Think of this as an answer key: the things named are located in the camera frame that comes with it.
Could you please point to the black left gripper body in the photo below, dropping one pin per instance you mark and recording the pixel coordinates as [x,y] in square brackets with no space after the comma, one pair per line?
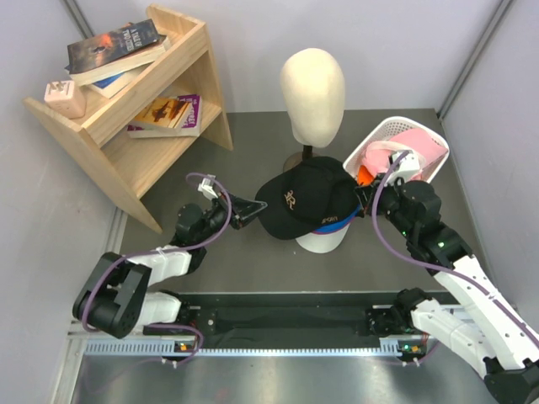
[223,198]

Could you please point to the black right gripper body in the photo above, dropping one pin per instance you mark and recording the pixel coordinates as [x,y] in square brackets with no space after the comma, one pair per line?
[387,201]

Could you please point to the orange cap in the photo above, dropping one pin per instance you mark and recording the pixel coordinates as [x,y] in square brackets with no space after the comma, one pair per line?
[364,177]

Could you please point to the blue cap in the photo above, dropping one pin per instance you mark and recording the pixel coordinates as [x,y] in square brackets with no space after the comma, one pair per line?
[337,225]

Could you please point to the light pink cap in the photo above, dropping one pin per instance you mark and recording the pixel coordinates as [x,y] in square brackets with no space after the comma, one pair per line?
[376,157]

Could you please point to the black cap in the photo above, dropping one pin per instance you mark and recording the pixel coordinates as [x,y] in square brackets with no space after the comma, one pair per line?
[317,192]

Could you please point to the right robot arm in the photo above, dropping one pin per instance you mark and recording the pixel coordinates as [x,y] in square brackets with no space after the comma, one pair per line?
[497,343]

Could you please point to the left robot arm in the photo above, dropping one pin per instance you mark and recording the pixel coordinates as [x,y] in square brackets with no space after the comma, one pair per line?
[115,298]

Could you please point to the white perforated basket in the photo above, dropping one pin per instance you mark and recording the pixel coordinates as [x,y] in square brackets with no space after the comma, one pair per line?
[387,129]

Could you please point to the orange purple book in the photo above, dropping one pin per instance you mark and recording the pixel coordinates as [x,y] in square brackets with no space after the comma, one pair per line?
[178,116]

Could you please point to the wooden shelf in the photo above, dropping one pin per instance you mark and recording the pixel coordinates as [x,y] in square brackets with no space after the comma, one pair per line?
[125,168]

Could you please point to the beige mannequin head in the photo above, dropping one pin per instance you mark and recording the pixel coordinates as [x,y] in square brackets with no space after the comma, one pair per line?
[313,87]

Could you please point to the blue cover book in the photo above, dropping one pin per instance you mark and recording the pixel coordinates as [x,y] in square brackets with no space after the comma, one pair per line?
[110,86]

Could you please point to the pink power adapter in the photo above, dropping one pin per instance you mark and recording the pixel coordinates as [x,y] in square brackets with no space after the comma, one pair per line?
[66,98]

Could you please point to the dark cover paperback book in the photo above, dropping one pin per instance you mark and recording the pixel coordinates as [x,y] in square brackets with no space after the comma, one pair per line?
[115,52]

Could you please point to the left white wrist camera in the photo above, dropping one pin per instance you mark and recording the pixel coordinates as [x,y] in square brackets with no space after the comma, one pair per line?
[206,187]

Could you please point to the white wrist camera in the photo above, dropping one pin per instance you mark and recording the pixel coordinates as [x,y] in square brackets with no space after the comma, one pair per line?
[206,187]
[405,165]

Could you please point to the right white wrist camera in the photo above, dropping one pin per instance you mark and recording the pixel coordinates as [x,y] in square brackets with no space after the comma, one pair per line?
[405,165]

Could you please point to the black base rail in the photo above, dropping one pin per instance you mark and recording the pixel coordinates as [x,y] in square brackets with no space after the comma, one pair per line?
[343,319]

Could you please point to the white slotted cable duct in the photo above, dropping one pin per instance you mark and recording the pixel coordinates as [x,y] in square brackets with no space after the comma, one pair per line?
[180,347]

